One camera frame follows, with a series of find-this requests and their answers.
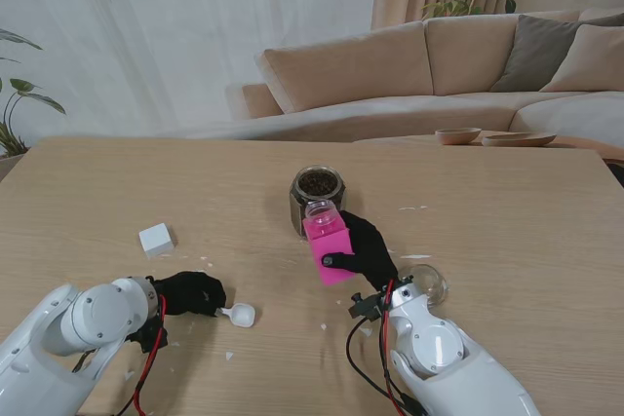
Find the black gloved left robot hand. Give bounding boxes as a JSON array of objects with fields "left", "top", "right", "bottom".
[{"left": 152, "top": 270, "right": 228, "bottom": 320}]

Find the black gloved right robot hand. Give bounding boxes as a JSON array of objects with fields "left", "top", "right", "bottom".
[{"left": 321, "top": 209, "right": 400, "bottom": 294}]

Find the pink square coffee jar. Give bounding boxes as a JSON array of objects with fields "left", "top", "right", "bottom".
[{"left": 301, "top": 199, "right": 358, "bottom": 287}]

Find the white plastic measuring spoon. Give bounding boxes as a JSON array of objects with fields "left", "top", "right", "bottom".
[{"left": 214, "top": 302, "right": 257, "bottom": 328}]

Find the white square jar lid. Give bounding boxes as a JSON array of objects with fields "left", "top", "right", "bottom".
[{"left": 137, "top": 222, "right": 176, "bottom": 261}]

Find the clear glass jar lid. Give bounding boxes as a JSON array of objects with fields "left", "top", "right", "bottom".
[{"left": 401, "top": 263, "right": 449, "bottom": 309}]

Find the glass jar of coffee beans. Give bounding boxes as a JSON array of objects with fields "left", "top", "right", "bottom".
[{"left": 289, "top": 165, "right": 348, "bottom": 242}]

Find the small wooden bowl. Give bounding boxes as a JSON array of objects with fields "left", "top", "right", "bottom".
[{"left": 435, "top": 127, "right": 484, "bottom": 146}]

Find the beige fabric sofa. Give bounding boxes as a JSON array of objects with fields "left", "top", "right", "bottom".
[{"left": 242, "top": 7, "right": 624, "bottom": 164}]

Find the shallow wooden plate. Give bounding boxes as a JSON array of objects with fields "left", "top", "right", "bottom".
[{"left": 481, "top": 132, "right": 558, "bottom": 148}]

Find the grey sofa cushion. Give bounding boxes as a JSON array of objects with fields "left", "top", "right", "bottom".
[{"left": 489, "top": 14, "right": 624, "bottom": 94}]

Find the pale green large-leaf houseplant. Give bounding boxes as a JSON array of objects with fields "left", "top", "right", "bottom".
[{"left": 0, "top": 28, "right": 67, "bottom": 160}]

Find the white sheer curtain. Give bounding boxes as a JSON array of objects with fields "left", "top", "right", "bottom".
[{"left": 0, "top": 0, "right": 382, "bottom": 140}]

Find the beige sofa cushion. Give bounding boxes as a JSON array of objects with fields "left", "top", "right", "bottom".
[{"left": 540, "top": 23, "right": 624, "bottom": 94}]

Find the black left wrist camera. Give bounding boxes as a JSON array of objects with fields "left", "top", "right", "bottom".
[{"left": 126, "top": 321, "right": 170, "bottom": 355}]

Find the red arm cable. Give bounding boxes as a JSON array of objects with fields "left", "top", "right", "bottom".
[
  {"left": 381, "top": 279, "right": 413, "bottom": 416},
  {"left": 131, "top": 294, "right": 168, "bottom": 416}
]

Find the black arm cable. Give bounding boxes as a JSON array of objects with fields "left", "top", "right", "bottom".
[
  {"left": 345, "top": 321, "right": 430, "bottom": 416},
  {"left": 112, "top": 384, "right": 140, "bottom": 416}
]

